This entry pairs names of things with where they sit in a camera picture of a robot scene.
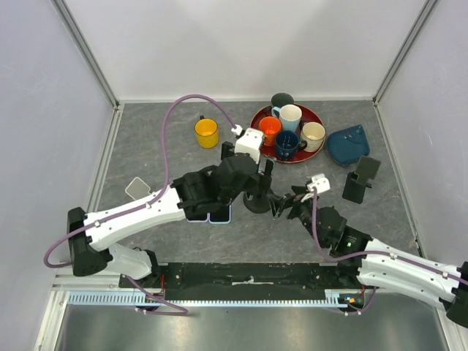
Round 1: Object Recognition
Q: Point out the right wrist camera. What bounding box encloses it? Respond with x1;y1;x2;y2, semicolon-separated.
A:
306;173;331;195

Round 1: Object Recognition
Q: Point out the dark green mug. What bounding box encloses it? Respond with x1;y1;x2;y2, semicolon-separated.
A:
264;92;295;113

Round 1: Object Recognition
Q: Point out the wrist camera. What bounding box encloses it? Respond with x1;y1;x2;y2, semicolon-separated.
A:
234;127;264;165
306;173;331;195

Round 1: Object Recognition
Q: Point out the purple case phone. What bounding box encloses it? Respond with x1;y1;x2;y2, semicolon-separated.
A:
187;214;208;223

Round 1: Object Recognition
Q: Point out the black round base phone stand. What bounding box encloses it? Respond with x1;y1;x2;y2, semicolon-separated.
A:
243;175;272;214

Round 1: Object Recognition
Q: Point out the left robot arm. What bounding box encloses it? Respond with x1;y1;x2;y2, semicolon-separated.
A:
67;142;274;287

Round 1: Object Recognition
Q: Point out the white phone stand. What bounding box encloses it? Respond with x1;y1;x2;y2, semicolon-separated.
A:
125;177;152;200

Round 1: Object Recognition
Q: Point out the light blue white mug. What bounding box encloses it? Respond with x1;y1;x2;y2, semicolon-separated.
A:
271;104;302;132

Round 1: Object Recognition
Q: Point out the blue cloth pouch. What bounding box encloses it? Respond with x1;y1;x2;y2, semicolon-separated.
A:
326;124;370;166

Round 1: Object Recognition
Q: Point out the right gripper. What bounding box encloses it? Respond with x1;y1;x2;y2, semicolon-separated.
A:
266;186;325;247

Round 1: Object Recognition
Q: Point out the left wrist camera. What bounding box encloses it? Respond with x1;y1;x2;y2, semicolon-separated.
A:
234;127;264;165

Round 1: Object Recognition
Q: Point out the yellow mug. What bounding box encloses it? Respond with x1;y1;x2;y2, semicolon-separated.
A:
195;116;219;148

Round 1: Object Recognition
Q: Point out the dark blue mug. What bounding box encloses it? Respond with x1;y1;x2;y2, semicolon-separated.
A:
274;130;308;161

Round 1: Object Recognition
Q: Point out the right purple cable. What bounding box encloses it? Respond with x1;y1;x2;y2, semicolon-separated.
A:
309;186;468;317

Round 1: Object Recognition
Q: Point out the black folding phone stand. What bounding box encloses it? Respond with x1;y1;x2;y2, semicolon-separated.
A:
342;156;381;204

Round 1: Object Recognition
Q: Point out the cream mug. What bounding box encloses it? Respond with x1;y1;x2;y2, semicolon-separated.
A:
300;122;326;153

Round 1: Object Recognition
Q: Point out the blue case phone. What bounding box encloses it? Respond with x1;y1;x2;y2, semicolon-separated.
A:
208;205;232;224

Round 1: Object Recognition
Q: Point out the orange mug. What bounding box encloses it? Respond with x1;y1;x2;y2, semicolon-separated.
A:
259;116;282;147

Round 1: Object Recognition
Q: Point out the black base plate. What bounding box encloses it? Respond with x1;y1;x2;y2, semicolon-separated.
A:
137;263;362;301

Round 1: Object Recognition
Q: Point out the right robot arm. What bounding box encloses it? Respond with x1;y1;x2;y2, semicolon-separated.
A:
267;186;467;327

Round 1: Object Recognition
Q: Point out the red round tray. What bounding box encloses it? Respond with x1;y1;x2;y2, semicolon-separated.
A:
250;104;326;164

